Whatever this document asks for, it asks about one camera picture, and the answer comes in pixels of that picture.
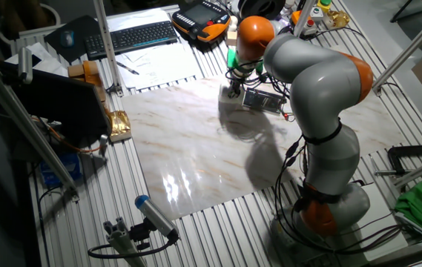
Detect silver camera on frame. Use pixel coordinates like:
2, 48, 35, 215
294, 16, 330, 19
16, 45, 34, 85

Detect white box red button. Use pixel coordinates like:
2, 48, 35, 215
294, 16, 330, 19
302, 16, 319, 37

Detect white paper sheet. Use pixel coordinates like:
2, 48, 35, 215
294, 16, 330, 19
105, 7, 174, 34

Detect gold foil packet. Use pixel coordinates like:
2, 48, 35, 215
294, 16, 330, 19
105, 109, 133, 144

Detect white box green button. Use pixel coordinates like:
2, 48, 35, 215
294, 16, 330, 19
309, 5, 326, 22

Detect black and orange teach pendant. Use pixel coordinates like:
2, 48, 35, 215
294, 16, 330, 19
171, 0, 232, 44

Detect dark computer mouse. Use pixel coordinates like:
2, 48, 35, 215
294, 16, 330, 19
59, 29, 76, 49

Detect black chair legs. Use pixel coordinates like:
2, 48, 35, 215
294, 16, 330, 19
389, 0, 422, 24

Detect large black filament spool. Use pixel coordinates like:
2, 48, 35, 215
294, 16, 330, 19
237, 0, 288, 22

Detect black cable with plug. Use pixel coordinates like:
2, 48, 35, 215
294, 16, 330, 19
274, 133, 404, 257
274, 135, 404, 257

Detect marble pattern board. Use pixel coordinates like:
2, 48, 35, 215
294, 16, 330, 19
120, 62, 409, 222

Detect black camera cable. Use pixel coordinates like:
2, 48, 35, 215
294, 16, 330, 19
86, 233, 179, 260

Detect orange cable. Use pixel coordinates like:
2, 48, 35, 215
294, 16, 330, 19
32, 115, 103, 155

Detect short aluminium stand profile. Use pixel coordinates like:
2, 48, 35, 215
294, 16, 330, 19
102, 216, 148, 267

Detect white toilet paper roll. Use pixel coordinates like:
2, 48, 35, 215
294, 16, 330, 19
218, 85, 246, 106

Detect blue box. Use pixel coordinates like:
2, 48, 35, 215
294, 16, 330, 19
39, 151, 83, 189

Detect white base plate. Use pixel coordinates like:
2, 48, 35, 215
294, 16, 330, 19
338, 182, 409, 263

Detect silver camera blue cap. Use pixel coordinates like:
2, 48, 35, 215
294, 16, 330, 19
133, 194, 181, 242

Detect crumpled gold foil ball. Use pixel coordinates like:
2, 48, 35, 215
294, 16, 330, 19
326, 8, 352, 30

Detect dark pen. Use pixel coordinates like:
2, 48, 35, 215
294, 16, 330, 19
115, 60, 141, 76

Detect black monitor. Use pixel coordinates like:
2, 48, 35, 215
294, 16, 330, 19
0, 59, 113, 150

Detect printed paper sheet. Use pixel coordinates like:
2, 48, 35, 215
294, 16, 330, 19
115, 42, 203, 92

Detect black computer keyboard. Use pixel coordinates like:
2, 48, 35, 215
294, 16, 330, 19
83, 19, 179, 61

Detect white round chair frame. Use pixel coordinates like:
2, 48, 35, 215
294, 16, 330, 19
0, 2, 62, 46

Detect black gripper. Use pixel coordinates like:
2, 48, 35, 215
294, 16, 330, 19
228, 68, 249, 99

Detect green wrist flange adapter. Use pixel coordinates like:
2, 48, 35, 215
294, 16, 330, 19
226, 47, 266, 74

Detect white paper stack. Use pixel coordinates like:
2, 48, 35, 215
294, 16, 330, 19
4, 42, 69, 78

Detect black metal clamp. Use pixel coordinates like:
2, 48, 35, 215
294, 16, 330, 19
373, 143, 422, 177

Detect black mouse pad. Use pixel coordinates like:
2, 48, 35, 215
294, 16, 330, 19
43, 14, 103, 65

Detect yellow box green button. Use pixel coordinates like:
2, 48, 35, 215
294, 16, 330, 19
315, 0, 333, 15

